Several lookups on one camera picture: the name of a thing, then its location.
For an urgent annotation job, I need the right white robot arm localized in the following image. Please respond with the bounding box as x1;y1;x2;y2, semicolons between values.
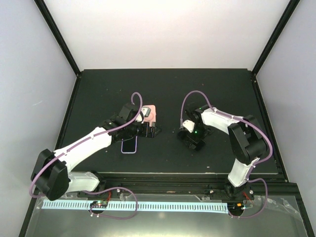
177;105;272;199

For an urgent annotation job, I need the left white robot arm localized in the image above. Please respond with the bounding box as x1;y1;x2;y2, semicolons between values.
31;103;161;200

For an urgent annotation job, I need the right frame post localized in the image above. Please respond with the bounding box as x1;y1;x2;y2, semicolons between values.
251;0;301;75

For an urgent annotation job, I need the phone in purple case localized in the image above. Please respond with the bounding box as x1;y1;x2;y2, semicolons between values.
121;136;137;154

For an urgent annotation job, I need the electronics board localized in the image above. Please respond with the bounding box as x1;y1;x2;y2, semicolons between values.
228;202;246;210
90;200;108;208

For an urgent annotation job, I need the frame post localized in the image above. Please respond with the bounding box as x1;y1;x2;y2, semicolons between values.
251;0;301;75
34;0;81;78

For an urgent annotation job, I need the purple cable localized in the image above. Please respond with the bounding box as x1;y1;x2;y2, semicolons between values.
180;89;274;219
29;92;144;198

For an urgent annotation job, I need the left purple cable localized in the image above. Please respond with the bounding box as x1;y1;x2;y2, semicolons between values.
29;92;144;198

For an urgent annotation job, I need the light blue cable duct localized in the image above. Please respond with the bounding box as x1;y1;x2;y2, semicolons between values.
41;199;229;214

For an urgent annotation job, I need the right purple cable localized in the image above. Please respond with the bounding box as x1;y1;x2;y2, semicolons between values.
180;89;274;219

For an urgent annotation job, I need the left electronics board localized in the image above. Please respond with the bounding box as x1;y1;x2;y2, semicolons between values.
90;200;108;208

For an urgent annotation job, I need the right electronics board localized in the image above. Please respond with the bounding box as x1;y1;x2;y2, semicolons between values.
228;202;246;210

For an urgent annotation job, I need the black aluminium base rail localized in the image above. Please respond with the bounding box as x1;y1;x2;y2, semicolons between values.
37;172;307;200

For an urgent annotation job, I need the pink phone case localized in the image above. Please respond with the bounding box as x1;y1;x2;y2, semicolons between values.
142;105;157;127

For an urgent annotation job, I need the left frame post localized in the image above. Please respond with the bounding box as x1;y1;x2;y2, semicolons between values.
34;0;81;78

